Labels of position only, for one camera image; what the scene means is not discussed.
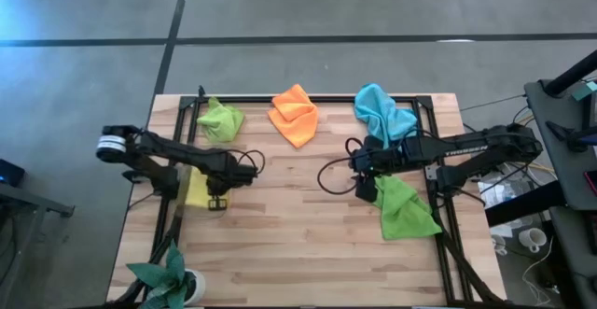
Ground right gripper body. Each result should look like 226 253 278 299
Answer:
348 135 403 204

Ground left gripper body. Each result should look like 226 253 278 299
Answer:
206 153 259 211

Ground yellow microfiber towel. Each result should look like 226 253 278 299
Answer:
184 166 230 210

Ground blue microfiber towel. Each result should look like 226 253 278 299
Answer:
353 82 419 150

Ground lime green microfiber towel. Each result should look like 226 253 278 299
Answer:
195 96 246 145

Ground orange microfiber towel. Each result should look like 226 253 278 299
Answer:
267 83 321 149

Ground black table-edge clamp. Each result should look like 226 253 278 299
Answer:
121 168 155 184

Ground white plant pot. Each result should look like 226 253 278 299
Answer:
184 268 207 306

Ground green leafy plant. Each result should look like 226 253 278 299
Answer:
125 239 197 309

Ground white paper sheets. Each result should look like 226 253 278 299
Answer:
478 180 519 207

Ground white cup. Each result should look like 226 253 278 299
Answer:
491 232 509 257

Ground black floor beam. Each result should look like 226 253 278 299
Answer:
484 180 565 229

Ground white mug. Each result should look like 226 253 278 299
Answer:
518 227 548 254

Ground dark grey side desk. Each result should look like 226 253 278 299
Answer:
522 78 597 212

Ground black desk clamp stand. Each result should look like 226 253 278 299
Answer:
545 120 597 154

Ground grey metal stand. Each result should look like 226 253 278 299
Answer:
0 182 76 309

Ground black diagonal pole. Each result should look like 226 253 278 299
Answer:
544 49 597 98

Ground red-edged dark device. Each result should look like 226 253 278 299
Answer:
583 169 597 197

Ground black box with blue light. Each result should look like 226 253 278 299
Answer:
0 158 27 189

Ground teal box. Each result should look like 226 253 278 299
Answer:
571 80 597 103

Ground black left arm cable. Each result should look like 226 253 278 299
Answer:
227 147 267 177

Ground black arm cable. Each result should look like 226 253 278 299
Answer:
316 135 374 196
227 147 267 177

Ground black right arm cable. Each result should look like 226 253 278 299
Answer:
316 135 374 196

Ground black aluminium table frame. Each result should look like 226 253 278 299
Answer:
104 84 507 309

